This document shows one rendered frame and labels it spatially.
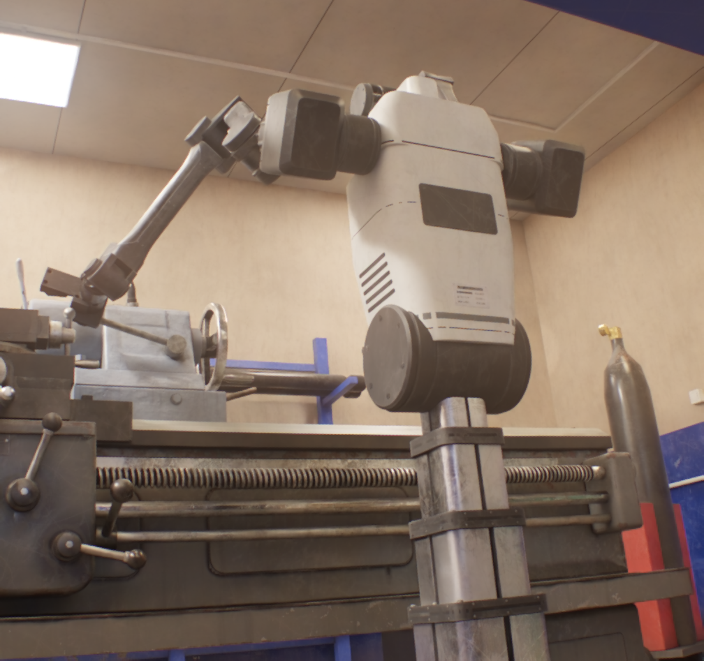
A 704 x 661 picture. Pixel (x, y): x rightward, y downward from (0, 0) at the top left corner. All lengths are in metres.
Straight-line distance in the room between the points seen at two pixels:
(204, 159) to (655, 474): 2.75
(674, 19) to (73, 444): 1.36
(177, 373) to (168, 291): 3.53
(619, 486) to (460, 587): 1.05
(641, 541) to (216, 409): 2.36
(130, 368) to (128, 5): 2.89
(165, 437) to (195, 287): 3.79
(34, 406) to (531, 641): 0.91
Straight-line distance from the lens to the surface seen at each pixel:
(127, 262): 1.65
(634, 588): 2.02
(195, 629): 1.53
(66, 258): 5.38
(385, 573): 1.86
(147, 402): 1.83
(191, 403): 1.85
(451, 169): 1.28
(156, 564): 1.70
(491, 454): 1.18
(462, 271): 1.21
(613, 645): 2.14
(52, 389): 1.54
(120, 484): 1.40
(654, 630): 3.79
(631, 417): 3.95
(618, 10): 0.28
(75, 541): 1.46
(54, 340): 1.70
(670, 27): 0.30
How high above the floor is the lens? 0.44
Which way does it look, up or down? 21 degrees up
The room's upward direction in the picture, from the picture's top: 5 degrees counter-clockwise
